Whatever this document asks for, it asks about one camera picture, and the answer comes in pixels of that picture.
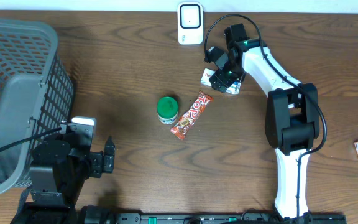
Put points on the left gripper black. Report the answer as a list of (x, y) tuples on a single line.
[(96, 166)]

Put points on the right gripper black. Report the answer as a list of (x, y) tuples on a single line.
[(218, 77)]

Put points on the white Panadol box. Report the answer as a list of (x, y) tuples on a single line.
[(233, 89)]

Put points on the red snack wrapper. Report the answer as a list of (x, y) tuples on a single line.
[(188, 119)]

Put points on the green lid jar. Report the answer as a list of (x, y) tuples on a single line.
[(167, 110)]

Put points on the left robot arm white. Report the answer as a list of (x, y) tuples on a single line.
[(60, 166)]

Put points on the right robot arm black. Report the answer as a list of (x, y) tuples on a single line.
[(292, 116)]

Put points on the white barcode scanner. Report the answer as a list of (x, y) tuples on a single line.
[(190, 23)]

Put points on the grey plastic basket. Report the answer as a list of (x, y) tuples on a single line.
[(36, 94)]

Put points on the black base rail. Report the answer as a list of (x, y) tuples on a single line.
[(197, 218)]

